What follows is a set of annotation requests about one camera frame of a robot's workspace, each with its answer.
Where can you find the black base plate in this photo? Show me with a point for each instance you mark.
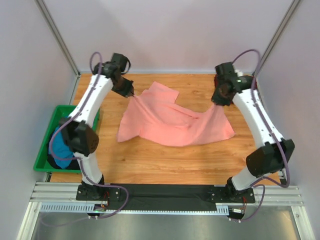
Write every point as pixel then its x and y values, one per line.
pixel 221 194
pixel 86 192

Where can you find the folded maroon t-shirt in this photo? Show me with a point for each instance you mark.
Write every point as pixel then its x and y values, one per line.
pixel 239 83

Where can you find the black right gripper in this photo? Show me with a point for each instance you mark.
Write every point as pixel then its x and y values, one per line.
pixel 220 99

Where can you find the green plastic bin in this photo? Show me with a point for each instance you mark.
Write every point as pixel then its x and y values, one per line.
pixel 44 161

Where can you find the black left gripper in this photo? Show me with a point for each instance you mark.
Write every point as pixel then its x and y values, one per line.
pixel 125 86

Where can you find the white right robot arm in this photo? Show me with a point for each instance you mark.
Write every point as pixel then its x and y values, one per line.
pixel 273 151

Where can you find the left aluminium frame post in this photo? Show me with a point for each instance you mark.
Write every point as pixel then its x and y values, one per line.
pixel 57 35

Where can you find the blue t-shirt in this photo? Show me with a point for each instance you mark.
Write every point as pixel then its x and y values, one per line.
pixel 59 148

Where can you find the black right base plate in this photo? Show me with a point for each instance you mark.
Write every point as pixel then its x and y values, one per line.
pixel 221 194

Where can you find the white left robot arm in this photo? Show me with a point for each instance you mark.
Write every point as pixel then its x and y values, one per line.
pixel 77 129

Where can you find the pink t-shirt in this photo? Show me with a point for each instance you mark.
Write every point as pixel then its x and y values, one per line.
pixel 154 115

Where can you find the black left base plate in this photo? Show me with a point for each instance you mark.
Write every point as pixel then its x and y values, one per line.
pixel 86 192

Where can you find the aluminium frame post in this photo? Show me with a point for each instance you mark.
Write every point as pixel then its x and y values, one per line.
pixel 293 7
pixel 57 35

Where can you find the right aluminium frame post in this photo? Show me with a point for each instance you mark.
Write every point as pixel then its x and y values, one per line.
pixel 293 7

